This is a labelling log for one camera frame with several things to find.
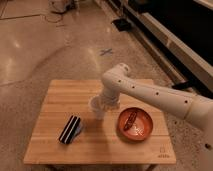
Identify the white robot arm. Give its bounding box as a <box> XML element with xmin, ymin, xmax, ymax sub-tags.
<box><xmin>99</xmin><ymin>63</ymin><xmax>213</xmax><ymax>131</ymax></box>

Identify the blue tape cross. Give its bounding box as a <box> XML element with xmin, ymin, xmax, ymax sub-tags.
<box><xmin>100</xmin><ymin>48</ymin><xmax>113</xmax><ymax>56</ymax></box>

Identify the brown item in bowl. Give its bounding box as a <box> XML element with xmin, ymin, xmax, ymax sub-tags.
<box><xmin>123</xmin><ymin>112</ymin><xmax>137</xmax><ymax>131</ymax></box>

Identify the black striped eraser block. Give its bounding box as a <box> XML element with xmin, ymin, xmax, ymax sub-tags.
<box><xmin>59</xmin><ymin>115</ymin><xmax>82</xmax><ymax>144</ymax></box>

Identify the orange bowl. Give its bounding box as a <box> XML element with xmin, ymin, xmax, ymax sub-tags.
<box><xmin>117</xmin><ymin>107</ymin><xmax>153</xmax><ymax>142</ymax></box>

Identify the wooden table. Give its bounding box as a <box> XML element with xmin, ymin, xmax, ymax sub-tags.
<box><xmin>24</xmin><ymin>80</ymin><xmax>176</xmax><ymax>165</ymax></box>

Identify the black floor box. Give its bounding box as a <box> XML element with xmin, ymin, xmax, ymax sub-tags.
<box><xmin>112</xmin><ymin>18</ymin><xmax>132</xmax><ymax>31</ymax></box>

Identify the white device on floor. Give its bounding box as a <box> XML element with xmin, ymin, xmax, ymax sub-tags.
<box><xmin>48</xmin><ymin>0</ymin><xmax>78</xmax><ymax>14</ymax></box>

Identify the long wall shelf rail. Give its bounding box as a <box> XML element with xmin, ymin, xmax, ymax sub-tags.
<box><xmin>104</xmin><ymin>0</ymin><xmax>213</xmax><ymax>99</ymax></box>

